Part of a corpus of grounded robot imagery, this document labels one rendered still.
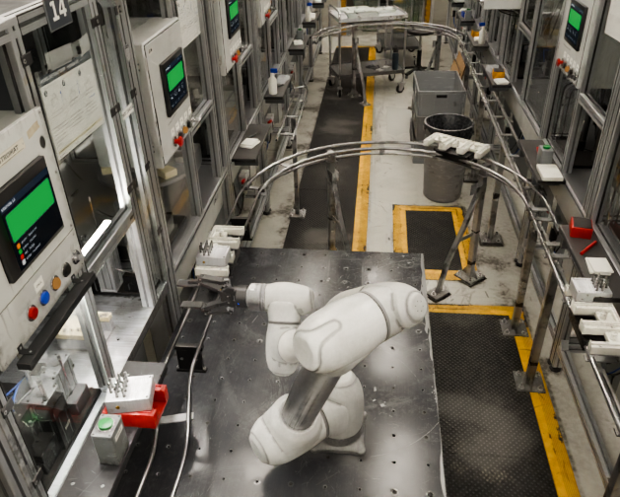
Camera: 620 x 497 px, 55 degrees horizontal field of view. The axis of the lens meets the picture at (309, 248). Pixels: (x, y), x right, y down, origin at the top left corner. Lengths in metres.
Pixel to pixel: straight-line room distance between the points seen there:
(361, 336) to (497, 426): 1.86
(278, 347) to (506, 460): 1.46
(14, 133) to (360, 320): 0.87
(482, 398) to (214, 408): 1.51
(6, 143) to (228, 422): 1.19
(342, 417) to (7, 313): 1.01
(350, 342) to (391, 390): 0.96
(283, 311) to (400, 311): 0.60
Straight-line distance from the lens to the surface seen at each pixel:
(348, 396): 1.89
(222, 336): 2.50
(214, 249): 2.57
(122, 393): 1.84
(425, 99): 5.31
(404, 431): 2.13
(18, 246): 1.46
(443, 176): 4.76
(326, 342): 1.29
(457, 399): 3.19
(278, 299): 1.88
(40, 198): 1.54
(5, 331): 1.49
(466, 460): 2.95
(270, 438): 1.82
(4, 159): 1.46
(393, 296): 1.38
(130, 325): 2.27
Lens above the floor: 2.30
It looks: 33 degrees down
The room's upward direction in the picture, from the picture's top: 2 degrees counter-clockwise
